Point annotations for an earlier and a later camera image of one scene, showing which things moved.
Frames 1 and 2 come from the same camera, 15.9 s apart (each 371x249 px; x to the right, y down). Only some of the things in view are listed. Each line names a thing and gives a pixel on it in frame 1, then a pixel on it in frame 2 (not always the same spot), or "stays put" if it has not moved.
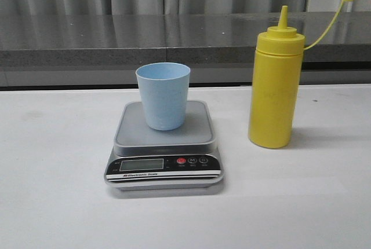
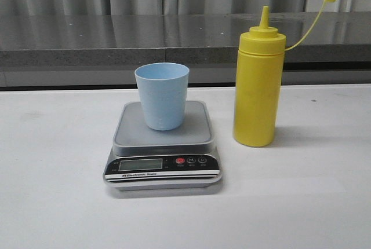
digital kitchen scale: (146, 160) stays put
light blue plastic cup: (164, 86) stays put
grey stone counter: (104, 49) stays put
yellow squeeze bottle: (277, 80) → (258, 80)
